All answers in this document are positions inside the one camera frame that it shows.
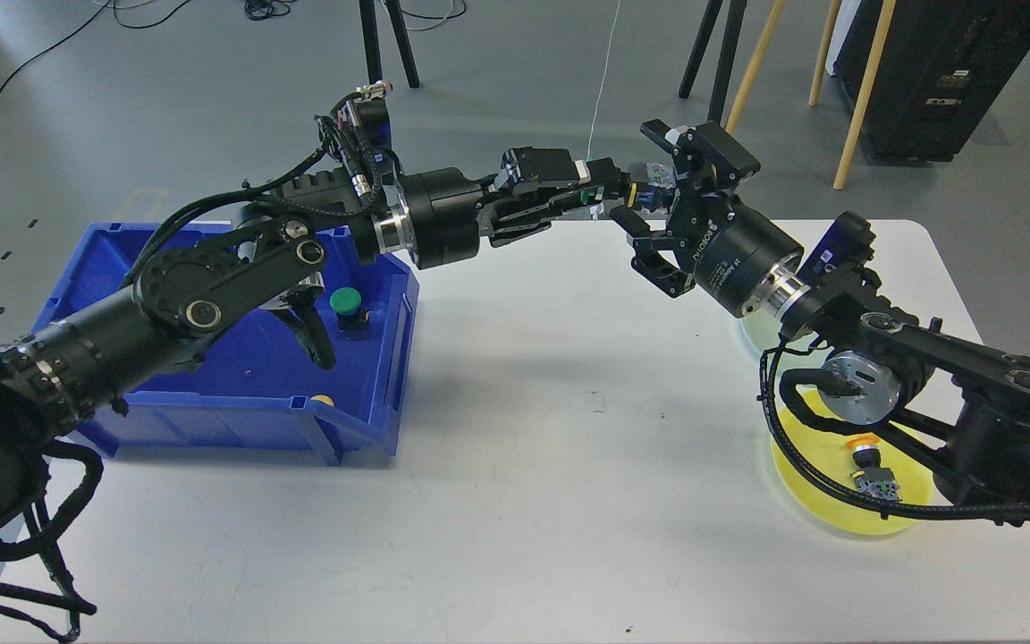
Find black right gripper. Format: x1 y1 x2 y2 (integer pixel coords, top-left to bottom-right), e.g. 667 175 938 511
610 118 806 318

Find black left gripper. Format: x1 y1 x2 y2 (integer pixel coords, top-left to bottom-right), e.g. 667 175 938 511
397 147 630 270

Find yellow push button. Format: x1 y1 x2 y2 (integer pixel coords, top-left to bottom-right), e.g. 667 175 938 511
845 435 902 503

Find green push button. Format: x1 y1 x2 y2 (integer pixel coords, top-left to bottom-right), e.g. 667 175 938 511
328 289 369 341
579 162 676 219

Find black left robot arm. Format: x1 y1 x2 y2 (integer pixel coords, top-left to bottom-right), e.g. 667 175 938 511
0 80 638 643

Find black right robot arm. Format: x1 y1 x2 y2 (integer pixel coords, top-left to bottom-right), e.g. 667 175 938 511
612 121 1030 526

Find light green plate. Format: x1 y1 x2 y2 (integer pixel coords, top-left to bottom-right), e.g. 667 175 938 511
739 310 817 351

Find yellow plate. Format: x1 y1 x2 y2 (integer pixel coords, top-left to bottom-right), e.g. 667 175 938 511
770 403 933 537

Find black tripod right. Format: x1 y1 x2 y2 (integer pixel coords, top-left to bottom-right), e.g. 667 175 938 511
679 0 749 126

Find black tripod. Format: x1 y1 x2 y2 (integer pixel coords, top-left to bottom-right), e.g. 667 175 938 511
679 0 749 126
359 0 421 90

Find wooden easel legs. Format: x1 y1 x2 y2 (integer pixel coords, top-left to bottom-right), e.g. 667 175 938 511
724 0 897 192

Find black tripod left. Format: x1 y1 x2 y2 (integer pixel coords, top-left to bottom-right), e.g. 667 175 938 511
359 0 421 90

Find black case on floor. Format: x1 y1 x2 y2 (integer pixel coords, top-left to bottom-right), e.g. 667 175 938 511
862 1 1030 165

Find blue plastic bin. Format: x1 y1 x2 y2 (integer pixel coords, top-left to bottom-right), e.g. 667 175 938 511
73 229 418 465

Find black floor cable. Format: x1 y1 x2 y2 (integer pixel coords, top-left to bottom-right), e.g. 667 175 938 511
0 0 190 149

